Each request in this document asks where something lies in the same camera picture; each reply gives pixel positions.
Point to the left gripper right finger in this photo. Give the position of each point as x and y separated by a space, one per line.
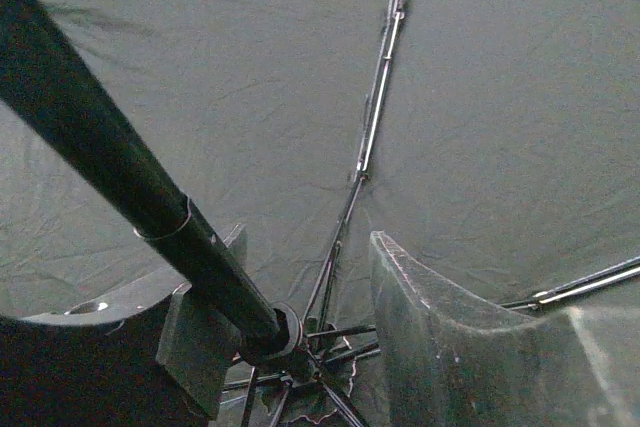
452 358

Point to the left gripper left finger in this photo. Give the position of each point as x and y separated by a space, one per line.
147 354

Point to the blue folding umbrella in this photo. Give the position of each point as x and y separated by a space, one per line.
254 145

